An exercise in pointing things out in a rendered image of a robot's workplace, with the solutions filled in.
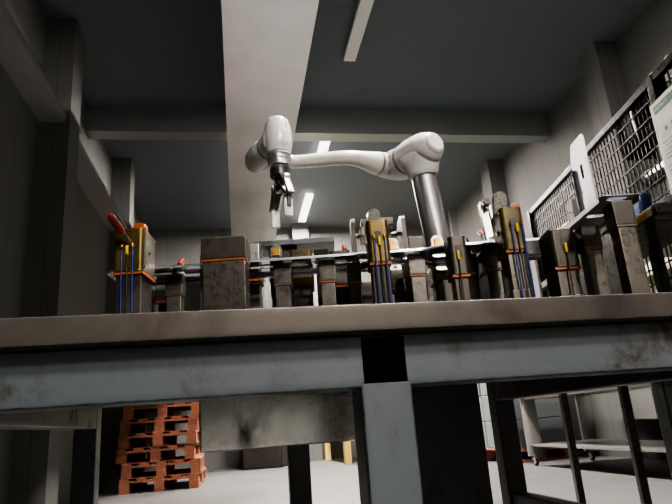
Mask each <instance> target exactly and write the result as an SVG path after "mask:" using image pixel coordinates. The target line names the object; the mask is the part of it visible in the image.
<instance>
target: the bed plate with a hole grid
mask: <svg viewBox="0 0 672 504"><path fill-rule="evenodd" d="M666 320H672V292H662V293H637V294H611V295H586V296H560V297H535V298H509V299H484V300H458V301H433V302H407V303H382V304H356V305H331V306H305V307H280V308H254V309H229V310H203V311H178V312H152V313H127V314H101V315H76V316H51V317H25V318H0V353H6V352H27V351H47V350H68V349H88V348H109V347H130V346H150V345H171V344H192V343H212V342H233V341H254V340H274V339H295V338H316V337H336V336H357V335H377V334H398V333H419V332H439V331H460V330H481V329H501V328H522V327H543V326H563V325H584V324H605V323H625V322H646V321H666Z"/></svg>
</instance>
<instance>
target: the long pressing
mask: <svg viewBox="0 0 672 504"><path fill-rule="evenodd" d="M539 238H541V237H537V238H525V239H526V244H527V249H528V252H527V253H528V259H529V261H530V260H541V251H540V245H539ZM466 249H467V251H471V254H476V255H477V256H478V255H479V254H480V253H481V252H482V250H488V249H496V244H495V240H493V241H479V242H466ZM529 253H530V254H529ZM390 254H391V257H392V259H391V261H392V265H401V264H404V262H405V260H406V258H403V257H405V256H407V255H415V254H424V255H425V264H426V265H427V266H431V267H444V266H446V258H445V255H443V256H432V255H435V254H445V250H444V244H442V245H437V246H432V247H426V248H415V249H400V250H390ZM362 259H367V254H366V252H356V253H342V254H327V255H313V256H298V257H284V258H269V259H254V260H250V267H260V266H273V264H284V263H290V264H303V263H307V264H308V265H298V266H291V269H292V272H293V276H301V275H316V274H319V272H318V264H313V263H318V261H328V260H335V261H347V262H342V263H335V266H336V273H345V272H347V263H352V261H351V260H354V261H355V262H360V264H361V270H364V269H367V268H368V266H367V261H358V260H362ZM250 267H249V279H258V278H272V277H273V267H269V268H255V269H251V268H250ZM171 268H173V269H171ZM200 269H203V264H202V263H196V264H182V265H167V266H155V270H154V274H158V273H171V274H168V275H172V272H180V273H179V274H182V275H183V276H184V277H185V278H186V283H200V272H197V273H181V272H187V271H200ZM112 273H113V270H110V271H108V272H107V276H109V277H110V278H112V279H113V280H115V281H116V277H114V276H113V275H112ZM154 280H155V283H156V286H157V285H165V275H155V276H154Z"/></svg>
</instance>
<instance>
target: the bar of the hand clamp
mask: <svg viewBox="0 0 672 504"><path fill-rule="evenodd" d="M490 204H491V200H490V199H489V198H484V199H483V200H482V202H479V204H478V208H479V213H480V218H481V222H482V227H483V232H484V237H485V240H487V241H489V239H491V238H493V240H495V238H494V232H493V225H492V222H491V221H492V219H491V218H492V217H493V214H492V210H491V205H490Z"/></svg>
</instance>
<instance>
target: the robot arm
mask: <svg viewBox="0 0 672 504"><path fill-rule="evenodd" d="M291 149H292V133H291V128H290V125H289V122H288V120H287V119H286V118H285V117H283V116H279V115H276V116H271V117H269V118H268V119H267V122H266V124H265V127H264V132H263V134H262V136H261V138H260V139H259V140H258V141H256V142H255V143H254V144H253V145H252V146H251V147H250V148H249V150H248V151H247V153H246V155H245V165H246V167H247V169H248V170H249V171H251V172H253V173H262V172H270V178H271V179H272V180H273V181H274V182H275V183H274V186H272V187H271V200H270V209H269V212H271V213H272V228H277V229H280V214H279V212H280V211H279V210H278V208H279V203H280V198H281V196H282V195H283V193H284V196H283V197H284V211H285V216H293V204H292V198H291V197H292V196H293V195H292V194H294V189H293V185H292V182H291V179H290V168H310V167H324V166H340V165H347V166H354V167H358V168H360V169H363V170H365V171H367V172H369V173H371V174H373V175H376V176H379V177H381V178H385V179H390V180H396V181H402V180H407V179H409V180H410V181H412V184H413V189H414V194H415V199H416V203H417V208H418V213H419V218H420V222H421V227H422V232H423V237H424V241H425V246H426V247H431V239H432V237H433V236H435V235H439V236H441V237H442V240H443V244H444V242H445V240H446V238H447V237H450V236H449V231H448V227H447V222H446V218H445V213H444V209H443V204H442V200H441V195H440V191H439V186H438V181H437V177H436V176H437V174H438V171H439V163H440V158H441V157H442V155H443V152H444V144H443V141H442V139H441V138H440V137H439V136H438V135H437V134H435V133H430V132H427V133H425V132H423V133H418V134H416V135H414V136H412V137H410V138H408V139H407V140H405V141H404V142H402V143H401V144H400V145H399V146H398V147H396V148H394V149H392V150H390V151H388V152H387V153H385V152H370V151H354V150H342V151H331V152H322V153H314V154H305V155H291ZM426 279H427V287H428V295H429V302H433V301H434V298H433V290H432V288H430V283H429V273H428V272H427V273H426Z"/></svg>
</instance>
